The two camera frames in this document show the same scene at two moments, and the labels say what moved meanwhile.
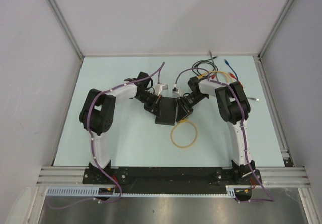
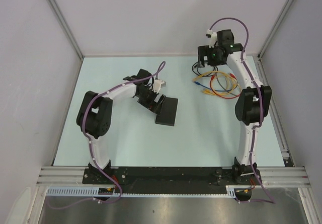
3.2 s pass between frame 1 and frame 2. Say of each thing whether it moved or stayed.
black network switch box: stayed
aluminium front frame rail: stayed
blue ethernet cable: moved
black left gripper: stayed
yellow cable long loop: moved
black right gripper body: moved
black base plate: stayed
